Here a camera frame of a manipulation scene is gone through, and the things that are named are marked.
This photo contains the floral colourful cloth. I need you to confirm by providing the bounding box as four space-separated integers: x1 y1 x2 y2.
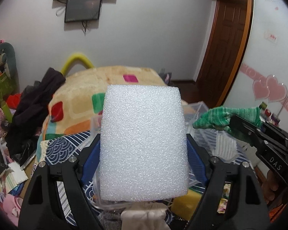
217 182 231 214

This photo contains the green knitted cloth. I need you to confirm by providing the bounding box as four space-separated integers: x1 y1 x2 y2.
192 106 262 133

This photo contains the yellow green sponge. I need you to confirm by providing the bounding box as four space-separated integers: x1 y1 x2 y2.
170 189 202 221

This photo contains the white foam block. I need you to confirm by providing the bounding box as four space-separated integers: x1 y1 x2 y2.
99 85 189 201

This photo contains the yellow-haired white doll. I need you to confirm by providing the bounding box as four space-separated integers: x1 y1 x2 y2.
121 202 170 230

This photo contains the right hand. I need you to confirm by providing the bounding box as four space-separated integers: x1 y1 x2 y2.
261 170 281 206

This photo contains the clear plastic storage box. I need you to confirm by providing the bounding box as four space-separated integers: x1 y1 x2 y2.
81 101 238 209

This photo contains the white wardrobe with hearts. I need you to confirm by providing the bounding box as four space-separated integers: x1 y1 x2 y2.
224 0 288 132

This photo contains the blue white patterned tablecloth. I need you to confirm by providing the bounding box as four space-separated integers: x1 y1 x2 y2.
37 114 255 227

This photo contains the dark clothes pile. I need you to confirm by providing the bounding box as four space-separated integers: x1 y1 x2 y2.
5 67 65 166

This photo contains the brown wooden door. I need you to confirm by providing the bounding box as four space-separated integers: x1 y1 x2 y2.
195 0 251 108

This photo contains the grey backpack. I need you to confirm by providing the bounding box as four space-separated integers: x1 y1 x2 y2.
158 68 172 85

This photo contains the beige colourful-squares blanket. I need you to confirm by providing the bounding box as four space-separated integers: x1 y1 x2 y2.
37 65 190 163

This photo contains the green cardboard box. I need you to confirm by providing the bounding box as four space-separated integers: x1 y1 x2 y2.
0 73 17 102

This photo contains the yellow foam arch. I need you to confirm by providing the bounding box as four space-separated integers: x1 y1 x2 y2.
60 52 95 76

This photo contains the grey green plush cushion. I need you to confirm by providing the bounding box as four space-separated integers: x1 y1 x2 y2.
0 42 17 79

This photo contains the small wall monitor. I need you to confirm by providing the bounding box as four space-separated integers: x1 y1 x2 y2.
64 0 102 23

